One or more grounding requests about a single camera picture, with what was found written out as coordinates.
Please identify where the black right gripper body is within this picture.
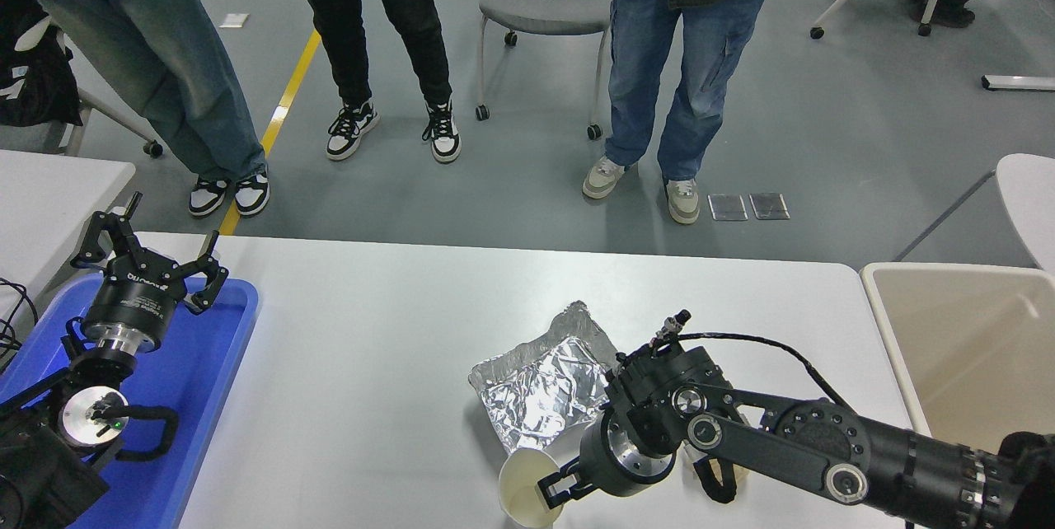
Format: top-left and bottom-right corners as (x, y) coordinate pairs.
(579, 412), (652, 499)

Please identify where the white floor bar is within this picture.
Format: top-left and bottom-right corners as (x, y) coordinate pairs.
(981, 74), (1055, 92)

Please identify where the tan paper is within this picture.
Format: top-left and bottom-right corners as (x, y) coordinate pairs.
(682, 440), (751, 487)

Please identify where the black bag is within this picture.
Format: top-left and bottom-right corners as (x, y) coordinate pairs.
(0, 0), (83, 128)

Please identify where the white side table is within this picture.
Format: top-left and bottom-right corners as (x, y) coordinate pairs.
(0, 149), (137, 324)

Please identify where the grey chair with castors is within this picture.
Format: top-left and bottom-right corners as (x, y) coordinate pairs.
(476, 0), (615, 141)

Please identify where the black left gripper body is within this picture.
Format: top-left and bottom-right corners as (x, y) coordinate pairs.
(82, 257), (184, 335)

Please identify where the white paper cup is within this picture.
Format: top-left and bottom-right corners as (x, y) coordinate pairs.
(498, 448), (567, 529)

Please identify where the blue plastic tray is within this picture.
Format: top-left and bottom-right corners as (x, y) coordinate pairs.
(0, 275), (260, 529)

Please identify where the white chair with castors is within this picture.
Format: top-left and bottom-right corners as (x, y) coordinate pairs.
(15, 14), (166, 159)

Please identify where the metal floor plate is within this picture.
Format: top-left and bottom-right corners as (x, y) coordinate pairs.
(709, 194), (749, 222)
(749, 192), (791, 221)

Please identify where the foil tray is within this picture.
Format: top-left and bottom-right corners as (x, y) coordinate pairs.
(468, 300), (623, 472)

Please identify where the white round table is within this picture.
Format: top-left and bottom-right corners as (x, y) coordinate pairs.
(996, 153), (1055, 273)

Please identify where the black cable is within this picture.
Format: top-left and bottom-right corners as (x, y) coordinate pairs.
(0, 278), (40, 369)

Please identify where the large pale bin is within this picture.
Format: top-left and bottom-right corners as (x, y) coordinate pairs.
(860, 262), (1055, 456)

